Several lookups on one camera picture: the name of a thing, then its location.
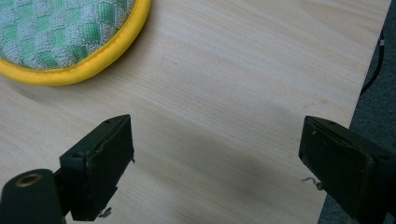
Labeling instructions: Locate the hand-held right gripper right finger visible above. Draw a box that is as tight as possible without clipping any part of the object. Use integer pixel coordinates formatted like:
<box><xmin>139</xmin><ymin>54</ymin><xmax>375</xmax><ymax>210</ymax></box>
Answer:
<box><xmin>298</xmin><ymin>115</ymin><xmax>396</xmax><ymax>224</ymax></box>

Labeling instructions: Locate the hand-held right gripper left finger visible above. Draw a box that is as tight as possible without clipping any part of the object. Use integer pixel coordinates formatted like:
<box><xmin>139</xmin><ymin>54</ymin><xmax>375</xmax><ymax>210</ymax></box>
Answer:
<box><xmin>59</xmin><ymin>114</ymin><xmax>135</xmax><ymax>222</ymax></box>

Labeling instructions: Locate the round green checked yellow-rimmed pad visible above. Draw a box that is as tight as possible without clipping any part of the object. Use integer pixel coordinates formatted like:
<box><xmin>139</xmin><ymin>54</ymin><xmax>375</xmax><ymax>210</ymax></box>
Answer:
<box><xmin>0</xmin><ymin>0</ymin><xmax>153</xmax><ymax>87</ymax></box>

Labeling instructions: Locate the black cable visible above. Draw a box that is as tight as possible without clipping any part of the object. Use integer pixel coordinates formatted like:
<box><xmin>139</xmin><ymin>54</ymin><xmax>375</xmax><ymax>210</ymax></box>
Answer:
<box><xmin>359</xmin><ymin>29</ymin><xmax>386</xmax><ymax>97</ymax></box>

